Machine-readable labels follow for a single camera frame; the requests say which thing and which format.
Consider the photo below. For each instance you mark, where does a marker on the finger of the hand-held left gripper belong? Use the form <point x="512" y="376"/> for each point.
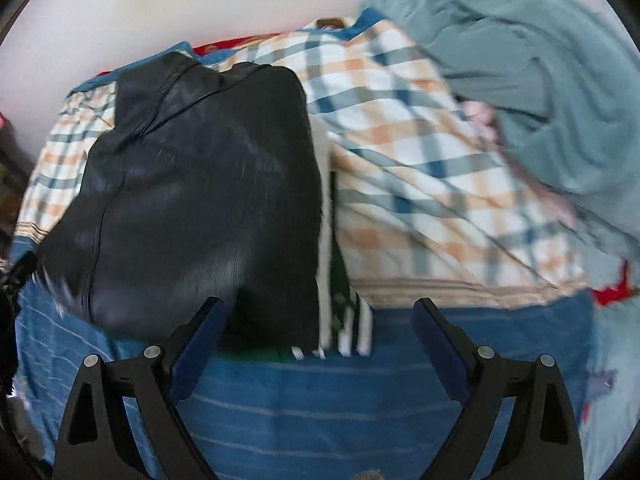
<point x="20" y="272"/>

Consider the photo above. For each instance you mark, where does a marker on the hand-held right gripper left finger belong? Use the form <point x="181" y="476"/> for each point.
<point x="192" y="355"/>

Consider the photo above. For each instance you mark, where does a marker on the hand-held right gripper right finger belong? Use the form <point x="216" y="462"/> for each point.
<point x="442" y="355"/>

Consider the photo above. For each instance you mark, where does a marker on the black leather jacket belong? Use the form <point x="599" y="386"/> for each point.
<point x="200" y="200"/>

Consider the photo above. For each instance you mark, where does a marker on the green garment with striped cuff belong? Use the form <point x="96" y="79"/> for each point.
<point x="352" y="325"/>

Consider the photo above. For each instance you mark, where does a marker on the blue striped plaid bedsheet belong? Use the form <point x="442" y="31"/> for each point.
<point x="425" y="200"/>

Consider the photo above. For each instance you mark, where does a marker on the teal folded blanket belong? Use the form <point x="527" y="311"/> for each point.
<point x="617" y="360"/>

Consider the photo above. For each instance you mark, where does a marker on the red patterned sheet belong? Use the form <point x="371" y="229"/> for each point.
<point x="612" y="292"/>

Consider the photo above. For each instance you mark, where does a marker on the white fluffy folded garment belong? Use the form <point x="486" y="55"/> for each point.
<point x="325" y="210"/>

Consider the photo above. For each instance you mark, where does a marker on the pink cloth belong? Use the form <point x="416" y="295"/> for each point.
<point x="480" y="115"/>

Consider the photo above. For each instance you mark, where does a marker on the teal crumpled blanket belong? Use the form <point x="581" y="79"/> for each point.
<point x="540" y="70"/>

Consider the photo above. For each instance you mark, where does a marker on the brown headboard piece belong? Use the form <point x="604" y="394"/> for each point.
<point x="330" y="23"/>

